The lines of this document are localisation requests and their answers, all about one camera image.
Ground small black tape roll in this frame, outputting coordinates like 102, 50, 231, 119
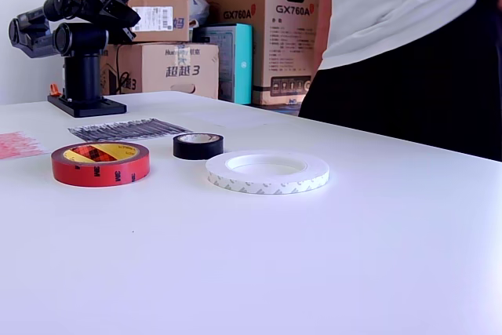
173, 133, 225, 162

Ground red 3M tape roll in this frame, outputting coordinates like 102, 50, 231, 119
50, 141, 151, 188

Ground wide white tape roll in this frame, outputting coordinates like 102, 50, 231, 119
206, 150, 330, 196

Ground brown carton with blue print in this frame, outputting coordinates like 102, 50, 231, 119
100, 42, 220, 100

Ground white plastic bag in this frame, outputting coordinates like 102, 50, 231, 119
189, 0, 211, 30

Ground black scribbled paper sheet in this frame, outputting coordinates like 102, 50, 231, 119
67, 117, 194, 143

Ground teal product box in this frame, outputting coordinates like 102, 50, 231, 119
191, 23, 254, 105

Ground tall GX760A cardboard carton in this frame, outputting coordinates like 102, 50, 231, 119
191, 0, 322, 107

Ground red scribbled paper sheet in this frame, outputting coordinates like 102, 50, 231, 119
0, 130, 51, 161

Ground person in white shirt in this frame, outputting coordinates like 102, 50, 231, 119
297, 0, 502, 162

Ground black cable before cartons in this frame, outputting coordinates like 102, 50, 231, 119
115, 45, 133, 95

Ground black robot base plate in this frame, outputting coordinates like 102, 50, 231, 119
47, 93, 129, 118

